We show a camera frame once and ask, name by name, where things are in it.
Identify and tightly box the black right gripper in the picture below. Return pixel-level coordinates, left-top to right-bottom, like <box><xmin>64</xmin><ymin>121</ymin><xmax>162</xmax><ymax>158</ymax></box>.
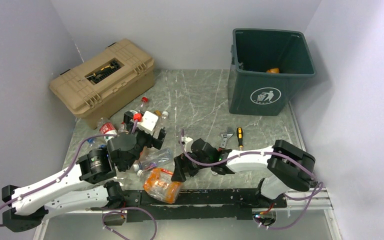
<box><xmin>171</xmin><ymin>149</ymin><xmax>212</xmax><ymax>183</ymax></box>

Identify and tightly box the crushed clear blue label bottle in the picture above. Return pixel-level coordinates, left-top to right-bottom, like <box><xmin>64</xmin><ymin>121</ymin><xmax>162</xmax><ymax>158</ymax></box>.
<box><xmin>132</xmin><ymin>148</ymin><xmax>173</xmax><ymax>176</ymax></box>

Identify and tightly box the crushed orange label jug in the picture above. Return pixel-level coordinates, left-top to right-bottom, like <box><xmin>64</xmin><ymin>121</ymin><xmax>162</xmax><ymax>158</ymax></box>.
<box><xmin>142</xmin><ymin>167</ymin><xmax>184</xmax><ymax>204</ymax></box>

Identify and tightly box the small orange bottle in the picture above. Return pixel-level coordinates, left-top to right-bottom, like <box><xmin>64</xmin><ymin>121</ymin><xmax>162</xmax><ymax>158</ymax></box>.
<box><xmin>266</xmin><ymin>68</ymin><xmax>280</xmax><ymax>74</ymax></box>

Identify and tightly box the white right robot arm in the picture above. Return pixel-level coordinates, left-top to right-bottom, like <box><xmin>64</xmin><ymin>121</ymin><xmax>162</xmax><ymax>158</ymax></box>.
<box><xmin>171</xmin><ymin>137</ymin><xmax>316</xmax><ymax>208</ymax></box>

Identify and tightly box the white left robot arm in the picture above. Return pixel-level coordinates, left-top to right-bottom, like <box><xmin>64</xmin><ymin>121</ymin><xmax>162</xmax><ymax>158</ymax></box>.
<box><xmin>1</xmin><ymin>110</ymin><xmax>166</xmax><ymax>233</ymax></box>

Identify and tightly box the dark green trash bin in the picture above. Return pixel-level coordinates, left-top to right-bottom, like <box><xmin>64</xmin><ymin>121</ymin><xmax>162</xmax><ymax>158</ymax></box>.
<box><xmin>227</xmin><ymin>28</ymin><xmax>316</xmax><ymax>116</ymax></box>

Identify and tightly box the orange juice bottle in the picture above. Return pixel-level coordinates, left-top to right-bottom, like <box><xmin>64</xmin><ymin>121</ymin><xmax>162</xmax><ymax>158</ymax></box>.
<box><xmin>154</xmin><ymin>110</ymin><xmax>162</xmax><ymax>117</ymax></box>

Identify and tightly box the red cap clear bottle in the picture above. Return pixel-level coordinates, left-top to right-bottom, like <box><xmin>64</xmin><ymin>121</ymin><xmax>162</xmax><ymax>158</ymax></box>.
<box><xmin>136</xmin><ymin>96</ymin><xmax>149</xmax><ymax>113</ymax></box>

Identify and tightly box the clear white cap bottle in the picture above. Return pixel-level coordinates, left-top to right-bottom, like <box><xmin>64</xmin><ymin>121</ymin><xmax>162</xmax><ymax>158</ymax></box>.
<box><xmin>159</xmin><ymin>111</ymin><xmax>169</xmax><ymax>129</ymax></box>

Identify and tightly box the red label clear bottle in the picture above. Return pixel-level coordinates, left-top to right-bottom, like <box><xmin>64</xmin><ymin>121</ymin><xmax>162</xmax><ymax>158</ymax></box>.
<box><xmin>97</xmin><ymin>117</ymin><xmax>118</xmax><ymax>135</ymax></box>

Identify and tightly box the tan plastic toolbox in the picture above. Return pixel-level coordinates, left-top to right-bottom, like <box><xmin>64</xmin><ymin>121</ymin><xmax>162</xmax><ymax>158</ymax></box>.
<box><xmin>49</xmin><ymin>38</ymin><xmax>155</xmax><ymax>128</ymax></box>

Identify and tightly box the small blue label bottle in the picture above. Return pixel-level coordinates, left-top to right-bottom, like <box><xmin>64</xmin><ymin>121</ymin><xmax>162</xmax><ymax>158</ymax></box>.
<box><xmin>87</xmin><ymin>137</ymin><xmax>107</xmax><ymax>149</ymax></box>

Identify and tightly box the yellow black screwdriver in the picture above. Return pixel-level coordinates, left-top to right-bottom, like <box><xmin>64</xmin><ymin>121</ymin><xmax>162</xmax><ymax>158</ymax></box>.
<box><xmin>236</xmin><ymin>127</ymin><xmax>244</xmax><ymax>151</ymax></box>

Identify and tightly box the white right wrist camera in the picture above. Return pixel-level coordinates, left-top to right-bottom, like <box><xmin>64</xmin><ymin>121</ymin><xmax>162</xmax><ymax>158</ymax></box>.
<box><xmin>180</xmin><ymin>136</ymin><xmax>194</xmax><ymax>153</ymax></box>

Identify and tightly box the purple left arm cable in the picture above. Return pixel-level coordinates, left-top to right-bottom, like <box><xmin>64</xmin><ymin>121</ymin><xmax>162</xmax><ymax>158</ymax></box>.
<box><xmin>0</xmin><ymin>134</ymin><xmax>118</xmax><ymax>228</ymax></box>

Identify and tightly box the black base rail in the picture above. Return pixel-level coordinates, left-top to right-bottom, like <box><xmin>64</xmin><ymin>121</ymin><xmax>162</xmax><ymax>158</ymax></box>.
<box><xmin>121</xmin><ymin>187</ymin><xmax>281</xmax><ymax>223</ymax></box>

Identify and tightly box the red handled adjustable wrench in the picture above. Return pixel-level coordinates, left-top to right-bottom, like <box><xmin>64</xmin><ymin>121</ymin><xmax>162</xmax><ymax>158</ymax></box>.
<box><xmin>219</xmin><ymin>127</ymin><xmax>235</xmax><ymax>149</ymax></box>

